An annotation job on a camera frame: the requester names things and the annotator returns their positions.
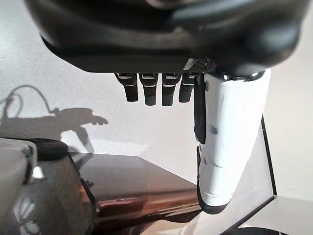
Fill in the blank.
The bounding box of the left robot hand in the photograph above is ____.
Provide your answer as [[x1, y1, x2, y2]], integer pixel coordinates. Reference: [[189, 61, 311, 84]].
[[24, 0, 309, 215]]

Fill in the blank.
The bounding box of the glossy brown stool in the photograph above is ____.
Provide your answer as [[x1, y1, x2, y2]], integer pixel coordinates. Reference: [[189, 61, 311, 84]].
[[68, 151, 204, 235]]

